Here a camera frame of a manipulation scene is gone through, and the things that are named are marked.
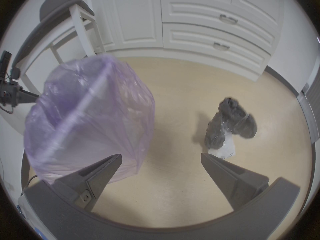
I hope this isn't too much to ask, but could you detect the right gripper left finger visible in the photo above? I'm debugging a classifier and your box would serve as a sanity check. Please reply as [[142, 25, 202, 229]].
[[53, 153, 123, 212]]

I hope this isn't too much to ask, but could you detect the purple plastic bag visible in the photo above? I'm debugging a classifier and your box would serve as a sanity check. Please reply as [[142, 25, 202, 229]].
[[24, 54, 156, 184]]

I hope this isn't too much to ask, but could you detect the white chair with grey cushions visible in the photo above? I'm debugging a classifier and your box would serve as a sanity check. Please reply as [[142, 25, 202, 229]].
[[10, 0, 105, 102]]

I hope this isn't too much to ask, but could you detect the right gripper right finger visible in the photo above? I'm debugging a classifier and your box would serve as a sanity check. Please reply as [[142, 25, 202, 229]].
[[201, 153, 270, 211]]

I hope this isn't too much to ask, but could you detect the white wardrobe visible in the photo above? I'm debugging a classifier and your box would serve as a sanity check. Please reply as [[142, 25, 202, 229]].
[[91, 0, 285, 82]]

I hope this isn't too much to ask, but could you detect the white printed wrapper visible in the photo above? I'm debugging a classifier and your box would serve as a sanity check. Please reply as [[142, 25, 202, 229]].
[[208, 130, 236, 159]]

